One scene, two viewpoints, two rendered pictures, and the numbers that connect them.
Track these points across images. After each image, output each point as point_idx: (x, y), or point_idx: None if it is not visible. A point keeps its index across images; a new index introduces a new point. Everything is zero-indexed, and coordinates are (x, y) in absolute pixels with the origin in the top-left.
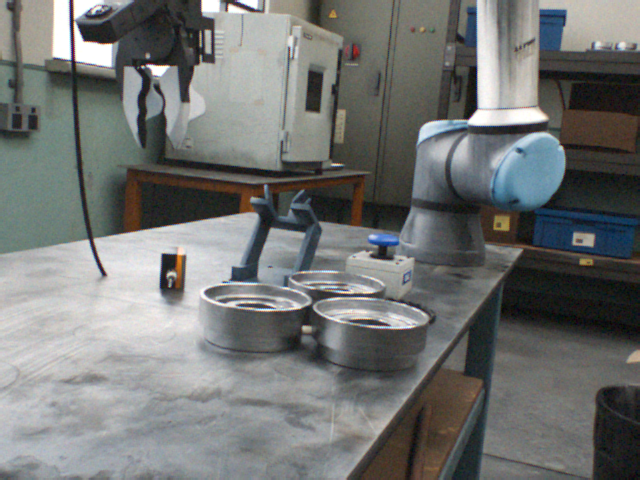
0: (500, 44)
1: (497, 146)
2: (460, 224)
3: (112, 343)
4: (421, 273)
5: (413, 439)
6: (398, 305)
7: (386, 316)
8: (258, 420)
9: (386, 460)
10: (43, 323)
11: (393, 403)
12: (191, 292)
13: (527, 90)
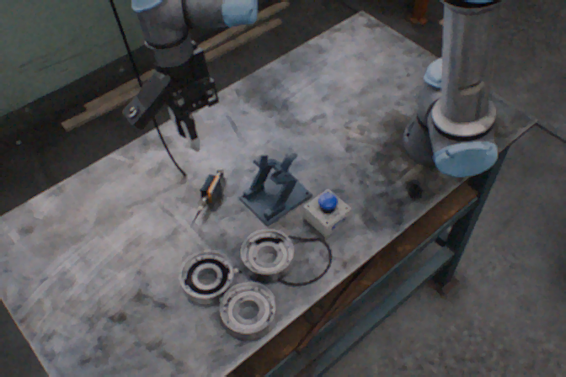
0: (449, 81)
1: (440, 140)
2: None
3: (145, 279)
4: (387, 183)
5: None
6: (272, 296)
7: (266, 298)
8: (160, 373)
9: None
10: (128, 248)
11: (222, 372)
12: (215, 209)
13: (468, 113)
